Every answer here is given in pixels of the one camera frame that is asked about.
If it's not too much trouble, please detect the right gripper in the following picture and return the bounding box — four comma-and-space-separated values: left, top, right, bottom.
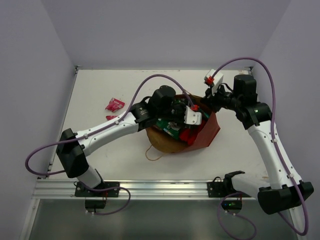
200, 81, 242, 114

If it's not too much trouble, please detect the dark green cookie packet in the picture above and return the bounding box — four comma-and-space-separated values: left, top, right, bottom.
155, 118, 184, 140

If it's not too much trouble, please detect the red brown paper bag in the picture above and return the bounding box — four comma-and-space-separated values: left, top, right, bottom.
145, 93, 221, 161

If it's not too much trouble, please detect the pink candy packet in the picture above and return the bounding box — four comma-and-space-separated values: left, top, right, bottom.
105, 98, 125, 113

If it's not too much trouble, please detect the teal snack packet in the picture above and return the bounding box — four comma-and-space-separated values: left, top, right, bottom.
198, 107, 211, 122

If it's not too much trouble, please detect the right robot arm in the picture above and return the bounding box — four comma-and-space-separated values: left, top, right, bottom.
200, 74, 314, 215

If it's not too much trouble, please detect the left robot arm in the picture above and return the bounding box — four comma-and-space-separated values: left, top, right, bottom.
56, 85, 189, 197

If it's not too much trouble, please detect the red snack packet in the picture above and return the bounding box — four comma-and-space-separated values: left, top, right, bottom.
178, 120, 207, 146

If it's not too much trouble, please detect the small red candy packet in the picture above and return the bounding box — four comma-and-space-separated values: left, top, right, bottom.
105, 115, 117, 121

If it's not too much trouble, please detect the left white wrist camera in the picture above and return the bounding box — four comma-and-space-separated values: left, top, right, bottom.
183, 106, 202, 126

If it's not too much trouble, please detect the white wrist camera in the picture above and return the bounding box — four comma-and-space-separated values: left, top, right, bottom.
204, 69, 224, 93
183, 106, 202, 126

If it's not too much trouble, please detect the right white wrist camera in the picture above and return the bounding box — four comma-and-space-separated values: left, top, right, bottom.
204, 69, 224, 93

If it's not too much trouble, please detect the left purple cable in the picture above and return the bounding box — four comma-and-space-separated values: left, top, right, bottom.
24, 74, 198, 176

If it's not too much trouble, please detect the purple cable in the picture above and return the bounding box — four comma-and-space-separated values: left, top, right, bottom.
24, 74, 198, 176
212, 57, 311, 236

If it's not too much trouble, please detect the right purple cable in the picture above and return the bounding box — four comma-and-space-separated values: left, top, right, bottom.
212, 57, 311, 236

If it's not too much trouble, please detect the right black base bracket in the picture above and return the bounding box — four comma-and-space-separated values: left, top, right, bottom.
206, 176, 235, 198

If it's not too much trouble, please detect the black base bracket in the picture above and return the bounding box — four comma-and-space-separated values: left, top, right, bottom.
206, 176, 235, 198
74, 181, 120, 212

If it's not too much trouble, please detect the left black base bracket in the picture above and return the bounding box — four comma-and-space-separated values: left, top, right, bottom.
74, 181, 120, 212

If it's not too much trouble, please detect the aluminium mounting rail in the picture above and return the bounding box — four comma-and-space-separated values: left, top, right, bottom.
32, 178, 280, 200

